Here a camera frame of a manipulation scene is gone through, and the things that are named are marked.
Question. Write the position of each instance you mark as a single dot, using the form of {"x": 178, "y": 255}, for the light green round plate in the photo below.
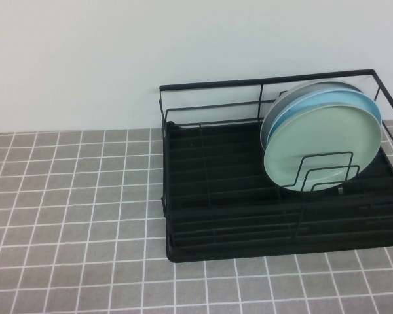
{"x": 314, "y": 137}

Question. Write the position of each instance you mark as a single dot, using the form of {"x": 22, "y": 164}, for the grey round plate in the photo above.
{"x": 293, "y": 90}

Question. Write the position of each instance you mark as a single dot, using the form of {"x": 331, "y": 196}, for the small metal clip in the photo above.
{"x": 340, "y": 191}

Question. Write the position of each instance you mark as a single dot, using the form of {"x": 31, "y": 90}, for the grey checked tablecloth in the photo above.
{"x": 52, "y": 196}

